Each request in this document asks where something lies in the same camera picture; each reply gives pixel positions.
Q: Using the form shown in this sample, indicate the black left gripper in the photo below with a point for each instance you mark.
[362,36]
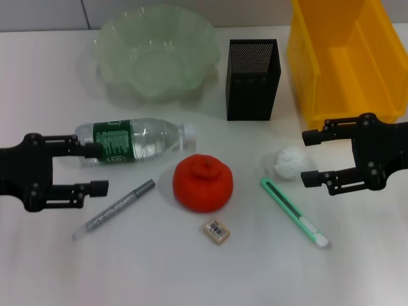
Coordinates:
[28,172]

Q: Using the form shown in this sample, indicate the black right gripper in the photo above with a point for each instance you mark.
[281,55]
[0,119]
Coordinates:
[379,150]

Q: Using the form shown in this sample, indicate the white paper ball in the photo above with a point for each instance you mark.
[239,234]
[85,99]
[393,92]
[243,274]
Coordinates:
[287,161]

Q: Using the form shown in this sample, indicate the green utility knife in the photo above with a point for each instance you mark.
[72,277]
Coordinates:
[288,210]

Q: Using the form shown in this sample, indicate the water bottle with green label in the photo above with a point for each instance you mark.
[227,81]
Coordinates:
[150,140]

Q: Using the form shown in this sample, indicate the red tomato-shaped toy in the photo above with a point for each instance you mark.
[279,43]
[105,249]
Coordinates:
[202,185]

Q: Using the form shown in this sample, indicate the silver marker pen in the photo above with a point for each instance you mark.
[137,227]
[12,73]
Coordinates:
[118,207]

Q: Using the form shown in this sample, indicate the black mesh pen holder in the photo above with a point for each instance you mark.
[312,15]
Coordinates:
[248,95]

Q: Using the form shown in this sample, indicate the translucent green fruit plate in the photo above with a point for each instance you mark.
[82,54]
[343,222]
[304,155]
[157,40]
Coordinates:
[159,63]

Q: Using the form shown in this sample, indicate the beige eraser with barcode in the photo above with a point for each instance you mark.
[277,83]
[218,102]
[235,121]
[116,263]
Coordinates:
[216,231]

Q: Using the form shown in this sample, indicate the yellow plastic bin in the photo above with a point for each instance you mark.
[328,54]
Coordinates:
[350,79]

